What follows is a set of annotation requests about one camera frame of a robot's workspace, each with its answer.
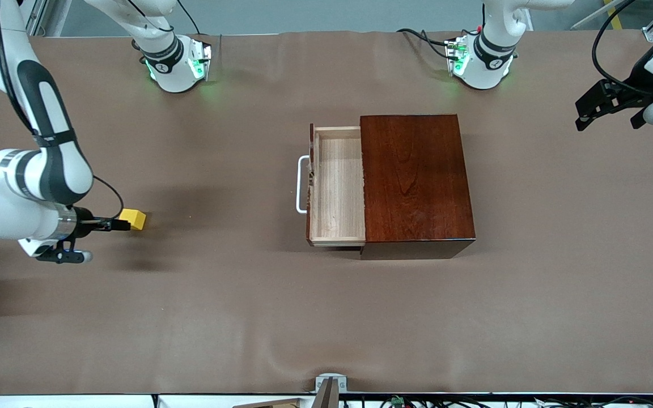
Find light wood drawer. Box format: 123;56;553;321
296;124;367;248

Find dark brown wooden cabinet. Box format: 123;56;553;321
359;114;476;260

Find yellow wooden block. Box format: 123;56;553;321
120;209;147;231

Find black base power cable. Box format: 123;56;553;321
176;0;201;36
397;27;464;60

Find grey metal mount bracket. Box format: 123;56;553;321
315;374;348;408

